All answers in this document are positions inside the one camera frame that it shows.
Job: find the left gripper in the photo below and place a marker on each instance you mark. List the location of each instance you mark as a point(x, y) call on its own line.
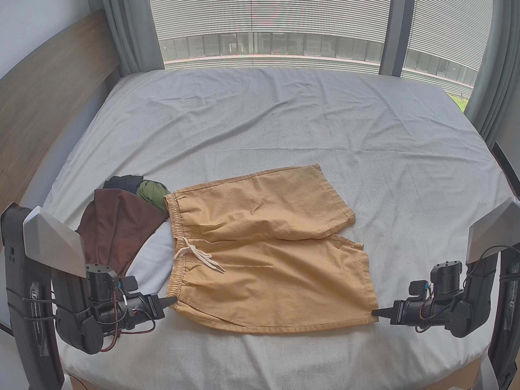
point(144, 309)

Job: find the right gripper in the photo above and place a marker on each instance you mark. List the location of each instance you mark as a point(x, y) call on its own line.
point(410, 313)

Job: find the tan shorts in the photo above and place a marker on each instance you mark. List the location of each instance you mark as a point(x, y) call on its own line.
point(264, 266)

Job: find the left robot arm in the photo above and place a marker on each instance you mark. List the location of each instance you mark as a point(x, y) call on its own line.
point(48, 242)

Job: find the bed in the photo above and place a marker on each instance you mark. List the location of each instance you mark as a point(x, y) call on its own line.
point(325, 128)

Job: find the pale grey garment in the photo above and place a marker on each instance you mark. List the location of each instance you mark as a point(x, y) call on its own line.
point(154, 258)

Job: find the brown garment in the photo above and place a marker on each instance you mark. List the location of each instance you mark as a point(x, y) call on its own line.
point(118, 226)

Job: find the green garment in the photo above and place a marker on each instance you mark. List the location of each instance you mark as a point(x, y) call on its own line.
point(152, 193)

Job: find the black garment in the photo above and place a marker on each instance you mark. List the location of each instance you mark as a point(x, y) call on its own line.
point(122, 182)

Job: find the grey-green curtain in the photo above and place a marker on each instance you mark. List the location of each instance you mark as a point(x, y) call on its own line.
point(499, 75)
point(130, 22)

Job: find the window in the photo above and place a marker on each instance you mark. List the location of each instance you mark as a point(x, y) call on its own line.
point(396, 22)

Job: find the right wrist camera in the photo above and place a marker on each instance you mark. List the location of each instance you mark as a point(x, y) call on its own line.
point(416, 289)

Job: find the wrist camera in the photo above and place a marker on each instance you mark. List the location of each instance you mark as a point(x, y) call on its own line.
point(416, 289)
point(129, 284)

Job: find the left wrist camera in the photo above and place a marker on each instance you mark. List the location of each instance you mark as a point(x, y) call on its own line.
point(129, 284)

